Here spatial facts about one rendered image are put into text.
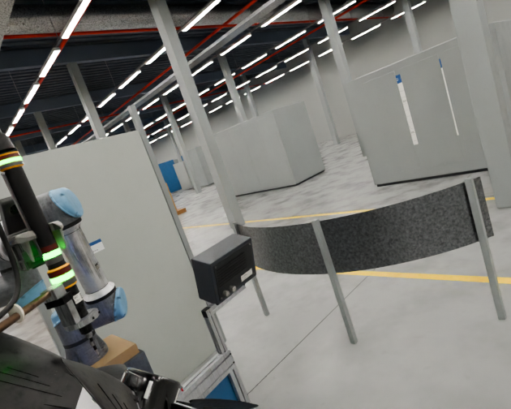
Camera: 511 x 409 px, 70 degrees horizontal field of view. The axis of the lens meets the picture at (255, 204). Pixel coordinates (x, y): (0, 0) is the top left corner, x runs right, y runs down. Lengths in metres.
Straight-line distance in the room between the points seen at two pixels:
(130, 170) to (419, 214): 2.11
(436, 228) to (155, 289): 2.08
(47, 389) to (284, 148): 9.92
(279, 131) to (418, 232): 8.23
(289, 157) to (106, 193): 8.08
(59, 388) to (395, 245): 2.12
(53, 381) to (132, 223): 2.21
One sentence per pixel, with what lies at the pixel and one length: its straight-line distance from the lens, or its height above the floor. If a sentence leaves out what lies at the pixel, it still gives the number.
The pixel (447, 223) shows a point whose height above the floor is 0.73.
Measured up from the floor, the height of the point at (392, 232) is 0.77.
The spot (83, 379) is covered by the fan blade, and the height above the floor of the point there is 1.41.
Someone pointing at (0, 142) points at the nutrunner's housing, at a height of 1.76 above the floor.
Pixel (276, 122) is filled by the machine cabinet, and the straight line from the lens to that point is 10.46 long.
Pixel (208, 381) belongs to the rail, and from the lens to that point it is 1.54.
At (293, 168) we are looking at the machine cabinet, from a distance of 10.57.
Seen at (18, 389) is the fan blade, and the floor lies 1.35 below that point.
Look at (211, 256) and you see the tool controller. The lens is 1.48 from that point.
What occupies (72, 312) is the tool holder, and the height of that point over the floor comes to 1.41.
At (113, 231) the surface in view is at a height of 1.32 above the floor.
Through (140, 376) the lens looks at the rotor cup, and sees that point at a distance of 0.81.
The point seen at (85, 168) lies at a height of 1.82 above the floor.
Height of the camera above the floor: 1.61
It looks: 9 degrees down
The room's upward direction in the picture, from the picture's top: 19 degrees counter-clockwise
